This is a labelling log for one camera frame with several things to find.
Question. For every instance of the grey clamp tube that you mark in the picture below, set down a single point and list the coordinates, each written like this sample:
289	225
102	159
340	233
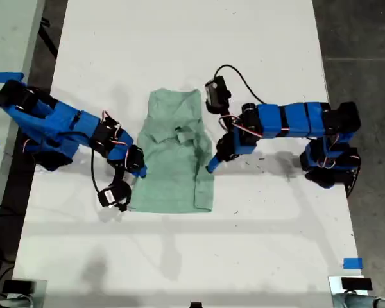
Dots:
13	302
359	301

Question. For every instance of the pale green T-shirt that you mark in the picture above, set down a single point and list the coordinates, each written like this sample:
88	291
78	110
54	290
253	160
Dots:
167	192

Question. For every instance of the square blue tape patch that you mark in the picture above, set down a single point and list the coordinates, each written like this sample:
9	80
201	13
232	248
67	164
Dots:
353	263

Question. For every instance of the black camera box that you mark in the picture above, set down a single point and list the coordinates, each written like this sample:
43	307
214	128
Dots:
216	93
110	196

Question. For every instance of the small black box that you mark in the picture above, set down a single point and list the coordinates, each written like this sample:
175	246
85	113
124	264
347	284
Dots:
17	286
356	284

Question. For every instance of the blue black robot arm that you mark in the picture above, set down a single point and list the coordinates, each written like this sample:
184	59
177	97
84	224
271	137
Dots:
61	125
295	120

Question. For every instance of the silver metal plate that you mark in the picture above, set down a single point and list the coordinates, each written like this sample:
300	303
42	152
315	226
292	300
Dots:
334	285
40	288

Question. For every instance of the long blue tape strip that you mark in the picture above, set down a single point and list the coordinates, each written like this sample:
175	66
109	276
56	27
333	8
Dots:
4	77

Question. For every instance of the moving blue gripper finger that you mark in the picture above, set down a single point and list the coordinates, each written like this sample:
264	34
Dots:
141	172
214	163

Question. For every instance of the small black mount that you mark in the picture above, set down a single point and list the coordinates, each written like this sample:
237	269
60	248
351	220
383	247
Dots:
196	305

